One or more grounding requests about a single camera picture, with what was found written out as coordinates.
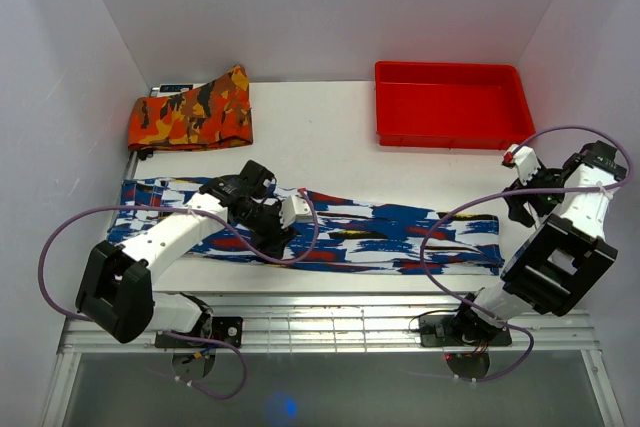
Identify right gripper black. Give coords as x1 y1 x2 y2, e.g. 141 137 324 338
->
501 156 566 227

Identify red plastic tray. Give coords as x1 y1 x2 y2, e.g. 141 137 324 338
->
375 61 535 150

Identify aluminium rail frame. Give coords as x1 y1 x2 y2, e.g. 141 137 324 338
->
57 151 601 358

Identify orange camouflage folded trousers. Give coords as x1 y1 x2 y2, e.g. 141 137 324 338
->
127 65 254 152

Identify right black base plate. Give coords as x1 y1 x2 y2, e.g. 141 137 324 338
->
409 312 512 347

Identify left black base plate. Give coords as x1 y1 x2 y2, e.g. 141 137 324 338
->
154 316 244 349

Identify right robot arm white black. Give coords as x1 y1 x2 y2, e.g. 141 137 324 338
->
450 141 627 344

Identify small blue white label card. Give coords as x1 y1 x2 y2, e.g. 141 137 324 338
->
150 83 194 97

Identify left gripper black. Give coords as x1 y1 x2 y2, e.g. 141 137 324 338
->
236 199 296 260

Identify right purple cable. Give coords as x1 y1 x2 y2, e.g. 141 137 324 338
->
418 124 635 385

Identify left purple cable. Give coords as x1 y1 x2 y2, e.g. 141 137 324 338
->
38 188 321 401

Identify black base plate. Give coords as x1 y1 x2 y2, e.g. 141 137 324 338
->
154 316 244 349
409 312 512 347

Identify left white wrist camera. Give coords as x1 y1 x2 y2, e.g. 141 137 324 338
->
279 189 313 228

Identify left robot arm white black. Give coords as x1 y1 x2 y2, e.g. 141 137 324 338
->
75 161 313 347

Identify purple cable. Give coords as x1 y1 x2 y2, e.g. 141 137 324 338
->
418 124 635 385
38 188 321 401

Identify blue white red patterned trousers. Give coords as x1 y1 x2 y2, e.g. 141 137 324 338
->
107 177 504 275

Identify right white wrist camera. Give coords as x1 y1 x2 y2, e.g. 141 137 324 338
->
502 144 541 186

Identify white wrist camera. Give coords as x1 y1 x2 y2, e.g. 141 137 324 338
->
502 144 541 186
279 189 313 228

